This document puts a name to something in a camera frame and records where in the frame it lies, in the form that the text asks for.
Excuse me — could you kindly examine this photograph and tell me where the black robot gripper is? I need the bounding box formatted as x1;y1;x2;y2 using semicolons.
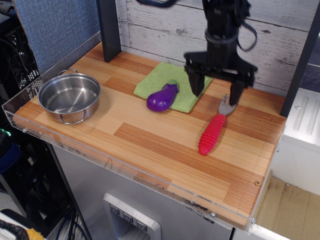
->
184;40;258;105

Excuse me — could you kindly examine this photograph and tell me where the red handled metal fork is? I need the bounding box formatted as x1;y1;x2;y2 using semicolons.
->
198;94;237;156

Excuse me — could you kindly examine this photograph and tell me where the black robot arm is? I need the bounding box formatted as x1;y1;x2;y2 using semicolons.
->
184;0;258;106

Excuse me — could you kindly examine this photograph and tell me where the green folded cloth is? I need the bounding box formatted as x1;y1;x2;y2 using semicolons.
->
133;62;199;113

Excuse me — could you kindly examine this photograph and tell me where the purple toy eggplant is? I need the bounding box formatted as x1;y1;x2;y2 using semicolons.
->
146;79;179;112

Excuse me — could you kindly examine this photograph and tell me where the white toy sink counter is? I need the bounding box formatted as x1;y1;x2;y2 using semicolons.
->
270;88;320;195

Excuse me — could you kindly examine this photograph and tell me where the clear acrylic table guard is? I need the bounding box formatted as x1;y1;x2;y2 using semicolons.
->
6;45;286;231

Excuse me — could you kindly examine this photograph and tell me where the stainless steel pot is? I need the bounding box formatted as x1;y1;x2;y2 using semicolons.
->
37;69;101;125

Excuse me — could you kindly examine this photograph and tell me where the black plastic crate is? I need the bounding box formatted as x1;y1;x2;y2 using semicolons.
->
2;26;40;89

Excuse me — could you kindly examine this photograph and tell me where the yellow object bottom left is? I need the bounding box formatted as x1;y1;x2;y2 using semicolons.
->
26;228;46;240

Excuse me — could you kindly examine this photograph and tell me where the dark grey right post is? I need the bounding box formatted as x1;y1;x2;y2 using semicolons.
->
280;3;320;118

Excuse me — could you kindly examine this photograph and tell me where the dark grey post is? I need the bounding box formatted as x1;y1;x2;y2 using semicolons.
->
96;0;122;63
280;3;320;118

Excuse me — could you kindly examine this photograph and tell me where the dark grey left post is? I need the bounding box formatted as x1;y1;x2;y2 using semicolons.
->
96;0;122;63

